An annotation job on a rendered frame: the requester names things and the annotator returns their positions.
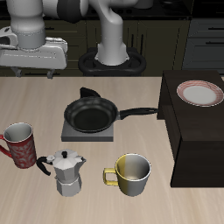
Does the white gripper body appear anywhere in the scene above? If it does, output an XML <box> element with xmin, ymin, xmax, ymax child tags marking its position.
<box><xmin>0</xmin><ymin>36</ymin><xmax>69</xmax><ymax>71</ymax></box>

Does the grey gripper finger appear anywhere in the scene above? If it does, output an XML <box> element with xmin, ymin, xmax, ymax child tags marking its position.
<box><xmin>10</xmin><ymin>66</ymin><xmax>24</xmax><ymax>78</ymax></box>
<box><xmin>45</xmin><ymin>68</ymin><xmax>56</xmax><ymax>80</ymax></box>

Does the dark grey stove plate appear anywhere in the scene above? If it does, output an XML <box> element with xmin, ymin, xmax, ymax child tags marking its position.
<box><xmin>60</xmin><ymin>119</ymin><xmax>115</xmax><ymax>143</ymax></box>

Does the red patterned mug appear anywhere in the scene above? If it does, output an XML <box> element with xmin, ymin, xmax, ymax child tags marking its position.
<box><xmin>0</xmin><ymin>122</ymin><xmax>38</xmax><ymax>170</ymax></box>

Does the yellow and white mug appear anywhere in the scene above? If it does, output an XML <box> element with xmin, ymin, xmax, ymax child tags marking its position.
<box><xmin>102</xmin><ymin>153</ymin><xmax>152</xmax><ymax>197</ymax></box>

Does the white plate with red rim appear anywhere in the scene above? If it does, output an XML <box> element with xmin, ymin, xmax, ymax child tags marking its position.
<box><xmin>176</xmin><ymin>80</ymin><xmax>224</xmax><ymax>108</ymax></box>

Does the black frying pan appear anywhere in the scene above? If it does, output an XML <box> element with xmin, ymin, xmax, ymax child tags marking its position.
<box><xmin>63</xmin><ymin>96</ymin><xmax>159</xmax><ymax>134</ymax></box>

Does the silver moka pot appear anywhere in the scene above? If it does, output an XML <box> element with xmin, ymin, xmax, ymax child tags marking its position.
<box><xmin>36</xmin><ymin>149</ymin><xmax>88</xmax><ymax>198</ymax></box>

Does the dark wooden cabinet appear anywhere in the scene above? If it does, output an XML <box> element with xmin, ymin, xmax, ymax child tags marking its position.
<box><xmin>156</xmin><ymin>69</ymin><xmax>224</xmax><ymax>188</ymax></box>

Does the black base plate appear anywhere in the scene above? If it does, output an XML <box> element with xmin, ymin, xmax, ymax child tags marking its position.
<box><xmin>78</xmin><ymin>47</ymin><xmax>147</xmax><ymax>77</ymax></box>

